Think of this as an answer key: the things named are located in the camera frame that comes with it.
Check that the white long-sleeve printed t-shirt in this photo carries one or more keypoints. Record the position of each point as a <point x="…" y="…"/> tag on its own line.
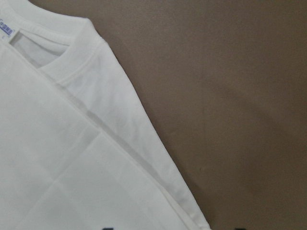
<point x="77" y="149"/>

